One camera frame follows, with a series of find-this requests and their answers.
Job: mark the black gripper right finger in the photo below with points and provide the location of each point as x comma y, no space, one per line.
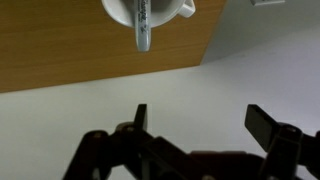
283,146

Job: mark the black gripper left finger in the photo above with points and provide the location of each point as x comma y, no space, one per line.
100,150

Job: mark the grey marker with red cap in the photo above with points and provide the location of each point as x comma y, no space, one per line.
143,30

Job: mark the white mug with logo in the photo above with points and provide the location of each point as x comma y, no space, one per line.
116,11

